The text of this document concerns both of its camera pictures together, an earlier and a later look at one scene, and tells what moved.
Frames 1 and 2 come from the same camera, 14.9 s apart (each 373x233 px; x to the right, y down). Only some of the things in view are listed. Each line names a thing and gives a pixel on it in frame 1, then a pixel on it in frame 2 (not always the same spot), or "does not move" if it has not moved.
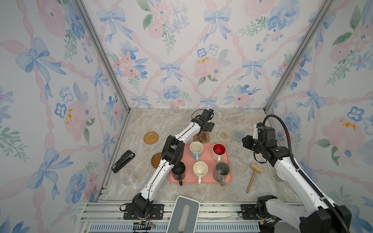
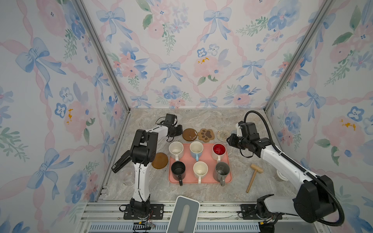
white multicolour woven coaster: [224, 135] does not move
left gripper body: [209, 127] → [177, 131]
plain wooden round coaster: [156, 159] does not move
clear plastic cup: [128, 177] does not move
